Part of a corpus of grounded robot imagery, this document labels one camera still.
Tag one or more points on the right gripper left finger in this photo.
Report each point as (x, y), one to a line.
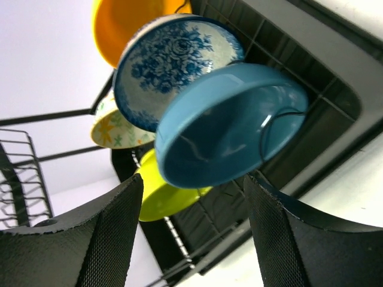
(90, 245)

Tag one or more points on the lime green bowl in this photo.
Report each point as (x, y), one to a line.
(161, 199)

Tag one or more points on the plain blue bowl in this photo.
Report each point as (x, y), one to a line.
(227, 123)

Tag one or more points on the blue floral white bowl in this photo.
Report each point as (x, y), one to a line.
(165, 56)

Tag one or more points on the black plastic drain tray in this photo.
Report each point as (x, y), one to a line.
(338, 64)

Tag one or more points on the yellow floral white bowl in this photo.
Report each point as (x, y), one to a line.
(111, 130)

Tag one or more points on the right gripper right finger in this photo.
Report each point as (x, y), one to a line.
(299, 245)

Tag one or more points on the orange bowl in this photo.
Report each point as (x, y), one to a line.
(114, 22)

